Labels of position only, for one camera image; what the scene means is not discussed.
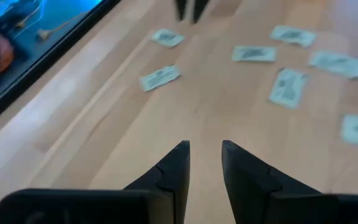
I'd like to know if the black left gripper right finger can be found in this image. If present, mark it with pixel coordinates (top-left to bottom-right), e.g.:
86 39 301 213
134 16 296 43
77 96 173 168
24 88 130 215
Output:
221 139 322 224

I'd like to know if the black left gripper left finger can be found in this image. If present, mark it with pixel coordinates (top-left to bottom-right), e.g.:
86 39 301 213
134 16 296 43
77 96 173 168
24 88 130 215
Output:
122 139 191 224

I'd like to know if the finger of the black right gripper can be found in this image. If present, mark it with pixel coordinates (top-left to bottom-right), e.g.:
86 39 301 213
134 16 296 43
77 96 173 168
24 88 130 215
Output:
192 0 210 25
174 0 188 22

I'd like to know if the yellow extension cable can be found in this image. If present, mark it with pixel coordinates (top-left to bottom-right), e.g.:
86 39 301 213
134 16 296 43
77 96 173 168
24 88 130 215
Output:
11 0 88 43

